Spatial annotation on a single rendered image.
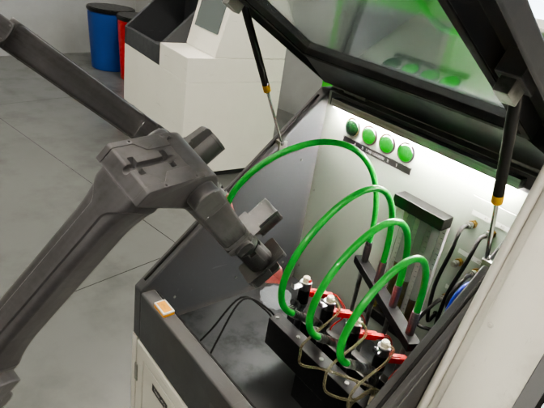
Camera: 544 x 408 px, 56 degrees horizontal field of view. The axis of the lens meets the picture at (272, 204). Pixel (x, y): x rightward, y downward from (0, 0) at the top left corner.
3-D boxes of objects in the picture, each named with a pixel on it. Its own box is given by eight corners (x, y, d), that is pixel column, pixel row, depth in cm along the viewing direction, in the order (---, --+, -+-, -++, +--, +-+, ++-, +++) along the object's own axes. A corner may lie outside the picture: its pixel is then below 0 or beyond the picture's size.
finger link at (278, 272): (298, 284, 114) (276, 262, 109) (274, 306, 114) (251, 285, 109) (285, 268, 120) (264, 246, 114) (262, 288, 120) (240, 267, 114)
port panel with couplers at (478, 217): (425, 311, 124) (465, 197, 110) (433, 307, 126) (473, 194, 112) (472, 344, 115) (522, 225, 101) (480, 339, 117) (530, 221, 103)
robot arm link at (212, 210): (130, 149, 61) (185, 213, 59) (167, 119, 62) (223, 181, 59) (206, 227, 103) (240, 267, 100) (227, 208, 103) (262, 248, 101)
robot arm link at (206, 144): (144, 138, 110) (153, 145, 103) (184, 104, 112) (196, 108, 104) (178, 177, 116) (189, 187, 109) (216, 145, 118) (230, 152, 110)
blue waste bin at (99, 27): (78, 62, 684) (76, 2, 649) (117, 61, 726) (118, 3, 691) (103, 74, 650) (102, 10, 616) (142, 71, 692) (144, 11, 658)
